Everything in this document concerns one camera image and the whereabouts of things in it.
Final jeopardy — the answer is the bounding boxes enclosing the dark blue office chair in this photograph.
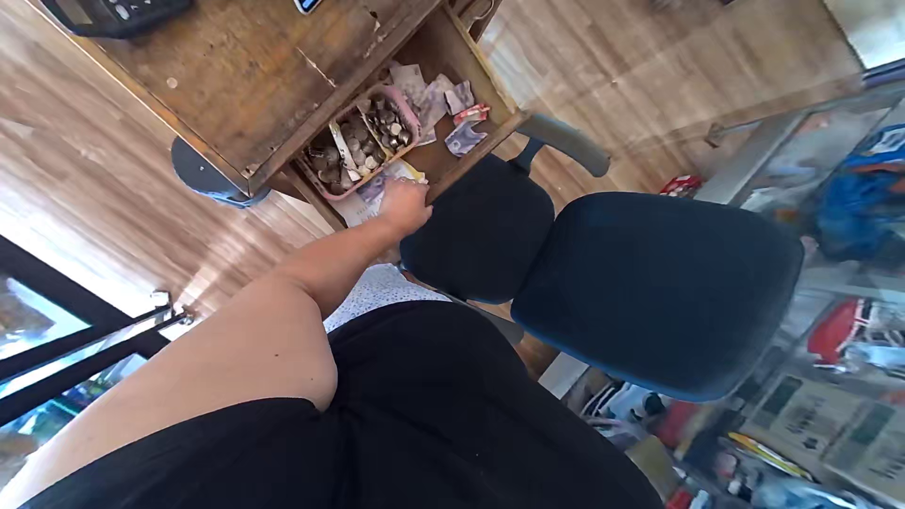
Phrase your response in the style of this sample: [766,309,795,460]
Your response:
[399,113,806,404]

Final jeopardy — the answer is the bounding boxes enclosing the person's body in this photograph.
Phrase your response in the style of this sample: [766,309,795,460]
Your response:
[17,300,666,509]

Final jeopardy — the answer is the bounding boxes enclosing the white paper strip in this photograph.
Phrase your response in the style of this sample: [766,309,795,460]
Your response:
[329,121,362,182]

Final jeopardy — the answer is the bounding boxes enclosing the blue-grey round stool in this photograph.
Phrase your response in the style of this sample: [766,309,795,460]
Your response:
[171,136,272,210]

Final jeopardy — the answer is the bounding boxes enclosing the red packet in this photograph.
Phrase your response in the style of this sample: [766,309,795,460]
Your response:
[660,174,704,199]

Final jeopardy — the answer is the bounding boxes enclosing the black framed glass door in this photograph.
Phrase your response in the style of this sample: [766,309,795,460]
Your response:
[0,235,194,431]

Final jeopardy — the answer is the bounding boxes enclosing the black calculator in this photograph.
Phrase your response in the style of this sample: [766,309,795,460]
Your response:
[40,0,194,40]

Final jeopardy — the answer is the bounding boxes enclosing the wooden drawer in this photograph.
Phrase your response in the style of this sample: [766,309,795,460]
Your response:
[280,2,528,232]

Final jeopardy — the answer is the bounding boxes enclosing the wooden desk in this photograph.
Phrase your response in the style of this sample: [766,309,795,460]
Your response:
[27,0,504,198]

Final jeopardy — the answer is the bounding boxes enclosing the person's left hand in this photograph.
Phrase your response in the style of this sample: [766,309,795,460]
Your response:
[379,176,434,238]

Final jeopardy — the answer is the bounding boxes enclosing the glass display case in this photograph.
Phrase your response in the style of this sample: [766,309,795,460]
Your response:
[539,71,905,509]

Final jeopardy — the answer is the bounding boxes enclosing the pile of coins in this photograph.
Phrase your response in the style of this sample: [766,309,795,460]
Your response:
[305,95,413,193]

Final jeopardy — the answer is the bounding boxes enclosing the pile of banknotes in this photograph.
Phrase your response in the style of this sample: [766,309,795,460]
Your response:
[334,159,428,229]
[388,61,492,158]

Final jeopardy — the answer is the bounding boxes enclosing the pink plastic basket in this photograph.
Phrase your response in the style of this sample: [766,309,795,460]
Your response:
[297,84,423,202]

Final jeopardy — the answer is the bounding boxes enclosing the person's left forearm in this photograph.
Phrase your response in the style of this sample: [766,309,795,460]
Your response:
[0,214,408,490]

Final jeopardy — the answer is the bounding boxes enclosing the person's legs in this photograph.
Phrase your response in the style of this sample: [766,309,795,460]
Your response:
[323,263,452,334]

